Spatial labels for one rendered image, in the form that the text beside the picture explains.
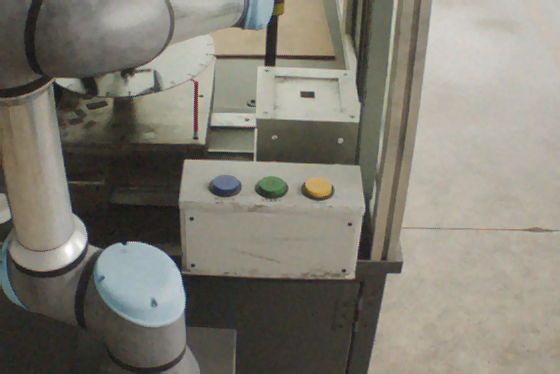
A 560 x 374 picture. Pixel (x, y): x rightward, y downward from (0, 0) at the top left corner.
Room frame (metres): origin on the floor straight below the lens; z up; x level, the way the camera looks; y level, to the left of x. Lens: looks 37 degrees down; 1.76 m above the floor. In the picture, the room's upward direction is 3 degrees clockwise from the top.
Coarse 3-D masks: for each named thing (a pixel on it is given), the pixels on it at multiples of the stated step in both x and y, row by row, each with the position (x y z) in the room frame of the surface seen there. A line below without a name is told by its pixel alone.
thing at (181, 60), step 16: (176, 48) 1.47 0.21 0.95; (192, 48) 1.47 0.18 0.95; (208, 48) 1.47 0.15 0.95; (144, 64) 1.41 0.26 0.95; (160, 64) 1.41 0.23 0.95; (176, 64) 1.41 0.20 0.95; (192, 64) 1.41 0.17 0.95; (208, 64) 1.41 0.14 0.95; (64, 80) 1.34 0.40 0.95; (80, 80) 1.34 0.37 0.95; (96, 80) 1.35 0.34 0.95; (112, 80) 1.35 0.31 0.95; (128, 80) 1.35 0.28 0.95; (144, 80) 1.35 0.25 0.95; (160, 80) 1.35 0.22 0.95; (176, 80) 1.35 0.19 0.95; (96, 96) 1.29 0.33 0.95; (112, 96) 1.29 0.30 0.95; (128, 96) 1.29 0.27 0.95
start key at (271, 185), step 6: (264, 180) 1.14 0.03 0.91; (270, 180) 1.14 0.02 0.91; (276, 180) 1.14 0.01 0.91; (282, 180) 1.14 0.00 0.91; (264, 186) 1.12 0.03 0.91; (270, 186) 1.12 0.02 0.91; (276, 186) 1.12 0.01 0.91; (282, 186) 1.12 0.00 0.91; (264, 192) 1.11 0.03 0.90; (270, 192) 1.11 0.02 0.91; (276, 192) 1.11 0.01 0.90; (282, 192) 1.12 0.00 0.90
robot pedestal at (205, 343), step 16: (80, 336) 0.92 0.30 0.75; (96, 336) 0.92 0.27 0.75; (192, 336) 0.94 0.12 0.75; (208, 336) 0.95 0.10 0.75; (224, 336) 0.95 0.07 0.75; (80, 352) 0.88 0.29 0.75; (96, 352) 0.89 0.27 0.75; (192, 352) 0.91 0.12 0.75; (208, 352) 0.91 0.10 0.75; (224, 352) 0.92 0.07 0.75; (80, 368) 0.85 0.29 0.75; (96, 368) 0.86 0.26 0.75; (208, 368) 0.88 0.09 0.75; (224, 368) 0.88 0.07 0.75
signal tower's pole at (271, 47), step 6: (270, 18) 1.60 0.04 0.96; (276, 18) 1.60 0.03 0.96; (270, 24) 1.60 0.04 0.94; (276, 24) 1.60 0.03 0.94; (270, 30) 1.60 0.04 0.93; (276, 30) 1.60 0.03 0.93; (270, 36) 1.60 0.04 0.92; (276, 36) 1.60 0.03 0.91; (270, 42) 1.60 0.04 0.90; (276, 42) 1.60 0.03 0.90; (270, 48) 1.60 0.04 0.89; (276, 48) 1.60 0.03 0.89; (270, 54) 1.60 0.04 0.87; (276, 54) 1.60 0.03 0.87; (264, 60) 1.60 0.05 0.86; (270, 60) 1.60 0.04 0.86; (276, 60) 1.61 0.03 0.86; (264, 66) 1.60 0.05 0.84; (270, 66) 1.60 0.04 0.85
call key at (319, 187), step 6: (312, 180) 1.14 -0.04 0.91; (318, 180) 1.14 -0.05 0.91; (324, 180) 1.14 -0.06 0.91; (306, 186) 1.13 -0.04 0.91; (312, 186) 1.13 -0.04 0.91; (318, 186) 1.13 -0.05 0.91; (324, 186) 1.13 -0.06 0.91; (330, 186) 1.13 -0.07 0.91; (312, 192) 1.12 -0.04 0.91; (318, 192) 1.11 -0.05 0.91; (324, 192) 1.12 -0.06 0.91; (330, 192) 1.13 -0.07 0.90
